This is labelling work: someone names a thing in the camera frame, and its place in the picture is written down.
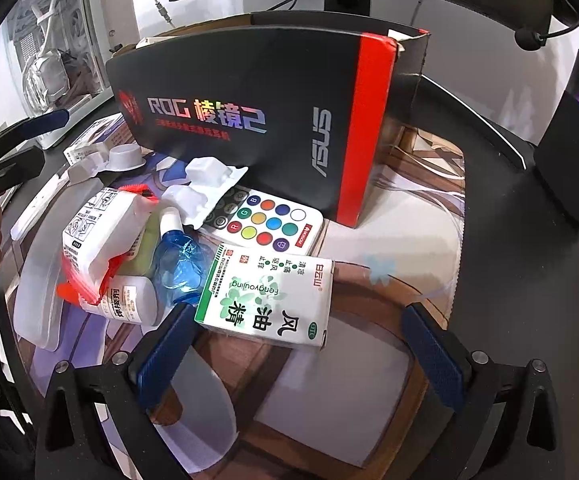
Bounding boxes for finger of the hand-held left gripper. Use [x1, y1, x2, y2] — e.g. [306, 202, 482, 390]
[0, 108, 71, 154]
[0, 146, 47, 197]

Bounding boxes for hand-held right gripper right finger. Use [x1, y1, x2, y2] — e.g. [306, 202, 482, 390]
[400, 305, 555, 480]

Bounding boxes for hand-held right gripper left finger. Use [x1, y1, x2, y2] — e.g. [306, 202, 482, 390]
[36, 302, 201, 480]

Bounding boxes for blue and white eye box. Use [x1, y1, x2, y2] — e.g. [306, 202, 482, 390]
[64, 112, 126, 162]

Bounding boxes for blue glass bottle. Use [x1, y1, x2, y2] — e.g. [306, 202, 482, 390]
[152, 207, 216, 309]

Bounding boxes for white and green medicine box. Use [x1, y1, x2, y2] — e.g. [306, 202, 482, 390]
[194, 242, 339, 350]

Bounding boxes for black and red cardboard box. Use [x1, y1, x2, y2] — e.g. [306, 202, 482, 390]
[106, 11, 431, 229]

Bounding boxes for white glue bottle red cap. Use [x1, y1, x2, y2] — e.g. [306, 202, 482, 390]
[57, 274, 160, 326]

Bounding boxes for printed desk mat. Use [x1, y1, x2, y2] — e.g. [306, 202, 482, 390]
[17, 127, 466, 480]

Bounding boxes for white plastic cap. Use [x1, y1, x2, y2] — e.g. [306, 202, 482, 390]
[67, 143, 146, 184]

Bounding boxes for white and red zip bag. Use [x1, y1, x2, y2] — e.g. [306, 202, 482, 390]
[60, 185, 161, 307]

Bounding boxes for white glass computer case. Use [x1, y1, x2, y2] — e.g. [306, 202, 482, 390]
[4, 0, 139, 113]

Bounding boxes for translucent plastic case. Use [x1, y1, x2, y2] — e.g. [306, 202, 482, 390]
[12, 180, 103, 352]

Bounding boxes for white blister tray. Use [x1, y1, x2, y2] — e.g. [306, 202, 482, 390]
[162, 157, 249, 231]

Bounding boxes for white remote coloured buttons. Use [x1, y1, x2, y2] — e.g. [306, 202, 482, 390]
[197, 185, 325, 257]

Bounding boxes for black cylindrical speaker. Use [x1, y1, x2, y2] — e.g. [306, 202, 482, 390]
[533, 49, 579, 229]

